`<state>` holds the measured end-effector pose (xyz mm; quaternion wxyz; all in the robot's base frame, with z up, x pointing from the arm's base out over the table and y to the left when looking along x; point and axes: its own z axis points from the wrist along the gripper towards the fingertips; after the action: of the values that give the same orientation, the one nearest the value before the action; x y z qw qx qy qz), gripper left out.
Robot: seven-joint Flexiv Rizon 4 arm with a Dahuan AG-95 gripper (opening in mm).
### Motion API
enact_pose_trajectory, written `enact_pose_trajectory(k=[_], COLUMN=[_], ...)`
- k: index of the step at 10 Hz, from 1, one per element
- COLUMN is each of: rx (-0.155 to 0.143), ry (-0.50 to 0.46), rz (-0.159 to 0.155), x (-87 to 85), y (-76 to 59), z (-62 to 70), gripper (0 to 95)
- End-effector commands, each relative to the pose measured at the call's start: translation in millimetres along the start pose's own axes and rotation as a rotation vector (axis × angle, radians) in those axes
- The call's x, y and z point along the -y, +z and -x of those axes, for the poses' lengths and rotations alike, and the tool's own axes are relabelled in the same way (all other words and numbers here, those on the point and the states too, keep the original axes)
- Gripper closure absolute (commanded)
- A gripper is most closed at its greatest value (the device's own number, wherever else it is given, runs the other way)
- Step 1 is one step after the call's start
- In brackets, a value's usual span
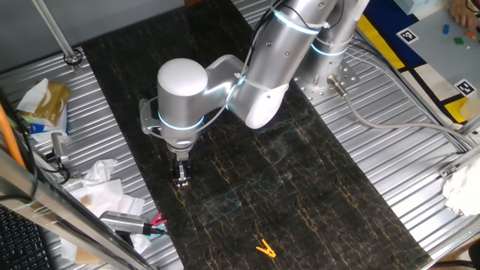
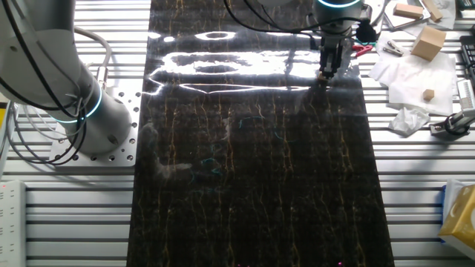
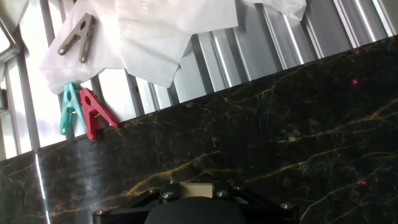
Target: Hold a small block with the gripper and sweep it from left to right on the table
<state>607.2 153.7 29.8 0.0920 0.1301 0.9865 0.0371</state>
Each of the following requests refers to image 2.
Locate crumpled white tissue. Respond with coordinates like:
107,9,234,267
387,106,431,137

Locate white power strip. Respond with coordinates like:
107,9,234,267
0,179,27,267

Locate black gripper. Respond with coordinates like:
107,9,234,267
318,33,346,79

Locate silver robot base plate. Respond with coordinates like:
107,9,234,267
50,83,142,168

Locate black keyboard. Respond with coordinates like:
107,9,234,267
459,34,475,81

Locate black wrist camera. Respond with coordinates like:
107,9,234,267
355,20,378,44

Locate red clothespin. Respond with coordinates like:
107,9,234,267
351,43,374,58

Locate grey clothespin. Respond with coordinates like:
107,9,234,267
381,39,405,58

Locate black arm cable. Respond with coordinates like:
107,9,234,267
222,0,359,36

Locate black base cables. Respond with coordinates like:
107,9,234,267
0,0,89,167

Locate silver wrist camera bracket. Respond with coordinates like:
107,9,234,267
361,0,389,25

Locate thin dark-rimmed tray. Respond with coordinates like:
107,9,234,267
383,0,432,31

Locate rectangular wooden block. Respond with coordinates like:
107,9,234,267
392,2,425,20
422,0,445,22

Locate black gold-veined marble mat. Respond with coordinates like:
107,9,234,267
125,0,396,267

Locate ribbed silver camera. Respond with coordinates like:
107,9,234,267
455,79,475,112

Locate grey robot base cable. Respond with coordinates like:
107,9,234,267
73,26,113,92

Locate golden yellow tissue box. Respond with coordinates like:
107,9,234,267
437,184,475,250

